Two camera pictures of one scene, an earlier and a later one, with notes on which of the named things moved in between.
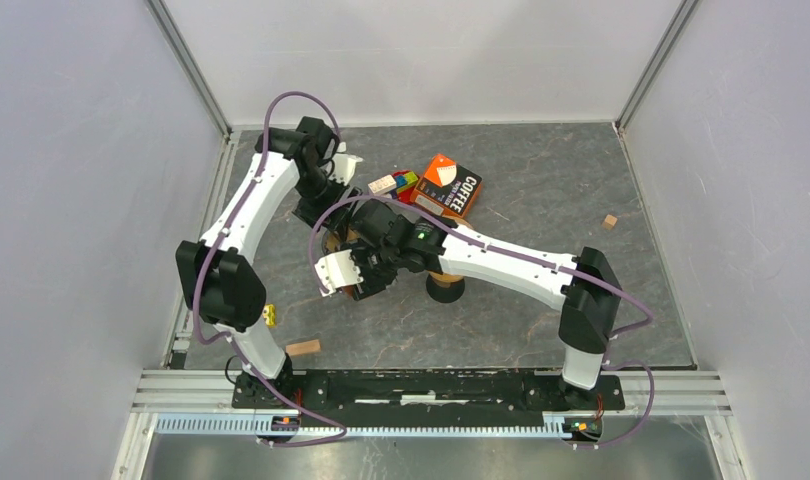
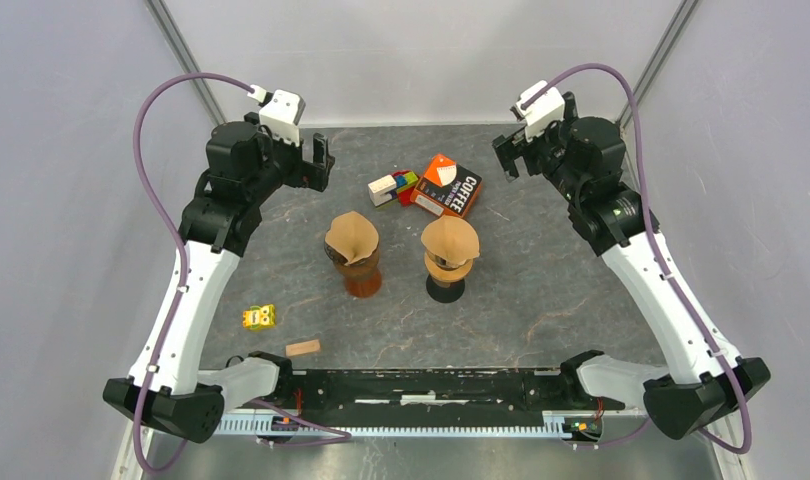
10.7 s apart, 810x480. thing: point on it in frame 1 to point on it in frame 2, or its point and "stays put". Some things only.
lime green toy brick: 411,179 stays put
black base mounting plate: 426,397 stays put
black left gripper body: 318,193 to 288,158
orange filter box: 446,188 stays put
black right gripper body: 376,266 to 546,152
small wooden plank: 303,347 stays put
